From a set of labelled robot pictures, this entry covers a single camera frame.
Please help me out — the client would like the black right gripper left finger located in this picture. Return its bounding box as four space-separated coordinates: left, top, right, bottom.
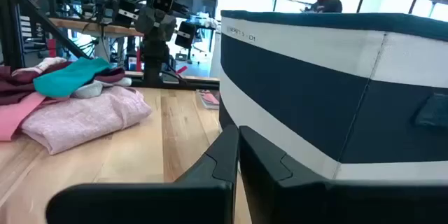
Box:
45 125 239 224

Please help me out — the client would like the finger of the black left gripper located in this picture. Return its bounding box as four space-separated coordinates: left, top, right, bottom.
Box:
111 0 138 28
174 20 197 49

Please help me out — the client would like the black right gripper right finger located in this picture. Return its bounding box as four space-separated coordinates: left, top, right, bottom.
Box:
239 125 448 224

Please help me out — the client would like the teal garment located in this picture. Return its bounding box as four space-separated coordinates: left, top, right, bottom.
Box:
33 57 113 99

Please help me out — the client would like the wooden workbench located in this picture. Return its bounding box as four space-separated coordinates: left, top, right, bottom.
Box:
48 16 144 39

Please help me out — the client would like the colourful magazine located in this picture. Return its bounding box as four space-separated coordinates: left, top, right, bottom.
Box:
195 89 221 110

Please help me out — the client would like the light grey garment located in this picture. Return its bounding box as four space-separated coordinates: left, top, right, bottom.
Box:
71 76 133 99

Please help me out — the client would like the pale pink garment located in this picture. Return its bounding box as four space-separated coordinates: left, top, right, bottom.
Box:
11 57 67 77

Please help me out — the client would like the navy white striped fabric basket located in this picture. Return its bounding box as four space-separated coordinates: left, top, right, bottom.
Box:
218 9 448 183

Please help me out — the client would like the pink knit sweater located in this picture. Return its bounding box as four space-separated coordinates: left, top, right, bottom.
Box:
20 85 153 155

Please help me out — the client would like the maroon garment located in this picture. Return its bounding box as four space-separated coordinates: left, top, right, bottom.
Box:
0 61 126 106

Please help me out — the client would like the salmon pink garment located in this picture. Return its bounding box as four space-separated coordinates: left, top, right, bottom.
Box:
0 92 48 142

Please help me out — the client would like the black aluminium table frame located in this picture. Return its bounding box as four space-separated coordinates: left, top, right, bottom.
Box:
0 0 221 90

